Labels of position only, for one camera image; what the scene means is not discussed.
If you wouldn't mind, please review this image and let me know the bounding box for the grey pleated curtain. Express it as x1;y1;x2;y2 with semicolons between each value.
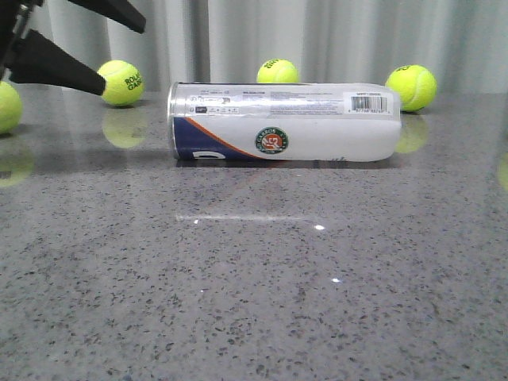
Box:
31;1;507;94

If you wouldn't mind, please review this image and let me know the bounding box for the white blue tennis ball can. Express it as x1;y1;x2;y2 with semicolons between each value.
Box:
167;83;402;162

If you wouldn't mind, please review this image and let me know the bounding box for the right yellow tennis ball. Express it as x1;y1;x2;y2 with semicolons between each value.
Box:
385;64;437;112

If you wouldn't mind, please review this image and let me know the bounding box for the far left tennis ball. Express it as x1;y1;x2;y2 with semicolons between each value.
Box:
0;81;23;134

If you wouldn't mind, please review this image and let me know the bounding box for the tennis ball with Roland Garros print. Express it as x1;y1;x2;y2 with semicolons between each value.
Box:
97;60;144;106

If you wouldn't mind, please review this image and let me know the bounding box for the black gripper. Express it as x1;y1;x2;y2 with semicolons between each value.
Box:
1;0;146;95

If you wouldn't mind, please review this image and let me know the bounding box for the yellow tennis ball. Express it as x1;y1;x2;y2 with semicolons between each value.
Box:
256;59;299;83
385;64;437;112

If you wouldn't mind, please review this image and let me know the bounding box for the centre yellow tennis ball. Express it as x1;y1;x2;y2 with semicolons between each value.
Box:
256;59;299;83

